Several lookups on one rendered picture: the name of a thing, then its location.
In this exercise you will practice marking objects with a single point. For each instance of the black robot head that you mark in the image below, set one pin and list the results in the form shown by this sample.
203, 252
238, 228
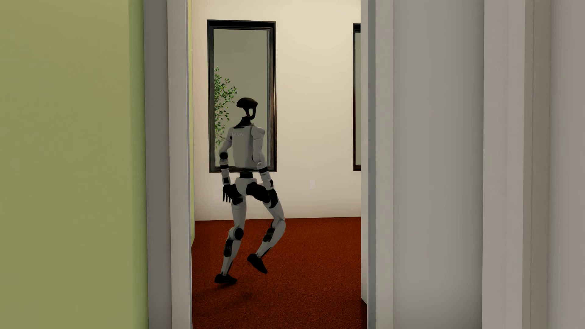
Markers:
247, 104

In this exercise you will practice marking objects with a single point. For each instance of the green leafy plant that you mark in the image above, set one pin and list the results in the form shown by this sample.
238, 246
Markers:
222, 98

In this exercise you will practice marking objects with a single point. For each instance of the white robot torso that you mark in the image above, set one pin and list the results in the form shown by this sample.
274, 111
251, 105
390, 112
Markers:
244, 146

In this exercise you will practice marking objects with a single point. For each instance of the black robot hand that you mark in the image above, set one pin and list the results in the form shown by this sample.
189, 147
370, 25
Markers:
273, 197
227, 193

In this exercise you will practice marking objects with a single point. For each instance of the dark framed tall window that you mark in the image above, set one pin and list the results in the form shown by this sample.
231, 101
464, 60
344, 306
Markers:
242, 68
356, 91

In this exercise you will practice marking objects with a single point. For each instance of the grey door jamb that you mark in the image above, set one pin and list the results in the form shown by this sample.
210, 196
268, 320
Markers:
368, 164
169, 164

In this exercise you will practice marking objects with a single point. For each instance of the white left robot leg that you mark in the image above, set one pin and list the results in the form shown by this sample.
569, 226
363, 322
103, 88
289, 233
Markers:
238, 214

